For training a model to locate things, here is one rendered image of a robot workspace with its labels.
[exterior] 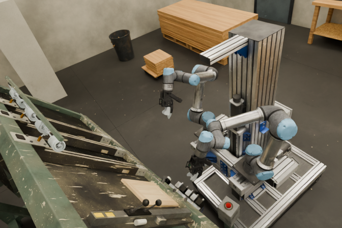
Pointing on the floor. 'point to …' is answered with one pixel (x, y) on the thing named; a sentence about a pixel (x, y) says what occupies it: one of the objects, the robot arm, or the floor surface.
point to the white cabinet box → (27, 54)
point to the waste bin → (122, 44)
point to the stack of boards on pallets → (200, 24)
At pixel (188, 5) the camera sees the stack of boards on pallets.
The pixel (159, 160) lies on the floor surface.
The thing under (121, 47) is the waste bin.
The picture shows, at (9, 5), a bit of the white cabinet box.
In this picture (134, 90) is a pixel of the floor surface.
